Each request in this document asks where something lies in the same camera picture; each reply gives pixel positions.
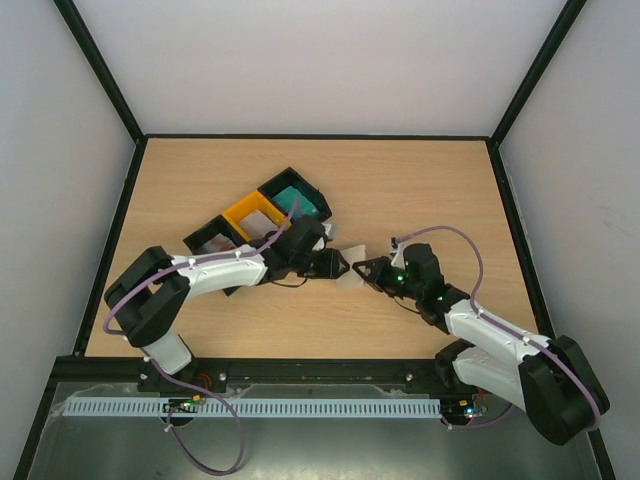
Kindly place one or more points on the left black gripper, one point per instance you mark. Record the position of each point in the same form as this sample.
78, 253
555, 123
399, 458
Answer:
331, 267

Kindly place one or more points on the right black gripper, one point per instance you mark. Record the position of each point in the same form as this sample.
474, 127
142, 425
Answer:
385, 275

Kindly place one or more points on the beige card holder wallet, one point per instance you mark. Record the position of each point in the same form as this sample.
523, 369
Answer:
351, 280

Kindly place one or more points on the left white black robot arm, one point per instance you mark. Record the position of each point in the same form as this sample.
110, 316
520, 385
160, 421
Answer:
147, 297

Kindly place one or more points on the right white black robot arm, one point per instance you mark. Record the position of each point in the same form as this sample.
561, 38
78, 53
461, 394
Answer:
550, 380

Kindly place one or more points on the black bin with green cards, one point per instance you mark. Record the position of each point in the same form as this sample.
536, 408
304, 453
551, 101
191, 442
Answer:
290, 177

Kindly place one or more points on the green card stack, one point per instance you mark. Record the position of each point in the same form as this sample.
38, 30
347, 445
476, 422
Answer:
286, 198

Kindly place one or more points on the red patterned card stack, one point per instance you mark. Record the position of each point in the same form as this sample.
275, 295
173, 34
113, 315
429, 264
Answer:
218, 243

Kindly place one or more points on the black bin with red cards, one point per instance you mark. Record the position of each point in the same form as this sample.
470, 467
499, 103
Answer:
222, 260

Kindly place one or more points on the yellow bin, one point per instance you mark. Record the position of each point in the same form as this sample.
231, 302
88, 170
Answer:
242, 208

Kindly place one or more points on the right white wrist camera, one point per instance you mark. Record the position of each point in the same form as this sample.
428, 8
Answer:
396, 250

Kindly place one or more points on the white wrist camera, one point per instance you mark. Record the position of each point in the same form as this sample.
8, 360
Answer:
396, 250
327, 236

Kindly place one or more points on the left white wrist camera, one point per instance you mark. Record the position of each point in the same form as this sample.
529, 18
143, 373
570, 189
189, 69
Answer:
327, 236

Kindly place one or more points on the light blue slotted cable duct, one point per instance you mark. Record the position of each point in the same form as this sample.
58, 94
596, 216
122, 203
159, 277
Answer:
122, 407

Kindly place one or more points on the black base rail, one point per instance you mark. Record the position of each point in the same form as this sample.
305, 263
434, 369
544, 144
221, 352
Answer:
422, 376

